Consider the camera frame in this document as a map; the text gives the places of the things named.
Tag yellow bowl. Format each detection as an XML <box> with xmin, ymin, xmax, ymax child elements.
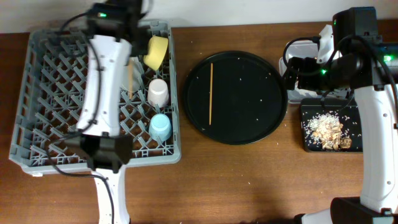
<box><xmin>144</xmin><ymin>35</ymin><xmax>169</xmax><ymax>70</ymax></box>

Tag pink plastic cup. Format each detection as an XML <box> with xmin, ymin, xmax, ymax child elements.
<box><xmin>147</xmin><ymin>78</ymin><xmax>169</xmax><ymax>108</ymax></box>

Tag food scraps and rice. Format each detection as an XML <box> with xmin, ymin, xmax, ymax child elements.
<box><xmin>301</xmin><ymin>111</ymin><xmax>363</xmax><ymax>153</ymax></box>

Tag wooden chopstick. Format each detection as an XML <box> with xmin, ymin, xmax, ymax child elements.
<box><xmin>127</xmin><ymin>59</ymin><xmax>134</xmax><ymax>100</ymax></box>
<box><xmin>209</xmin><ymin>63</ymin><xmax>213</xmax><ymax>126</ymax></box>

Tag blue plastic cup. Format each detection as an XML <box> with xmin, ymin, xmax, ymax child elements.
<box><xmin>149</xmin><ymin>114</ymin><xmax>172</xmax><ymax>142</ymax></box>

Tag grey round plate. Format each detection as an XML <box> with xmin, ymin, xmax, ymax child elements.
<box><xmin>121</xmin><ymin>57</ymin><xmax>144</xmax><ymax>92</ymax></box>

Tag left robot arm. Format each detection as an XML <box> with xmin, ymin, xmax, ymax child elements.
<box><xmin>64</xmin><ymin>0</ymin><xmax>150</xmax><ymax>223</ymax></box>

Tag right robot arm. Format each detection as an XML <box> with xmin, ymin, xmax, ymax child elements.
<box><xmin>284</xmin><ymin>7</ymin><xmax>397</xmax><ymax>223</ymax></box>

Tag grey plastic dishwasher rack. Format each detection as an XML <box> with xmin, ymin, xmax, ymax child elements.
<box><xmin>9</xmin><ymin>28</ymin><xmax>181</xmax><ymax>177</ymax></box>

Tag clear plastic bin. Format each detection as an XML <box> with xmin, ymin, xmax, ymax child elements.
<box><xmin>285</xmin><ymin>40</ymin><xmax>350</xmax><ymax>104</ymax></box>

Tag black rectangular tray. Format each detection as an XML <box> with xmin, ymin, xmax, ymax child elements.
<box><xmin>299</xmin><ymin>98</ymin><xmax>364</xmax><ymax>154</ymax></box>

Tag round black serving tray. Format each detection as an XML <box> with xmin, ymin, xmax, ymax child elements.
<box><xmin>182</xmin><ymin>51</ymin><xmax>288</xmax><ymax>145</ymax></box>

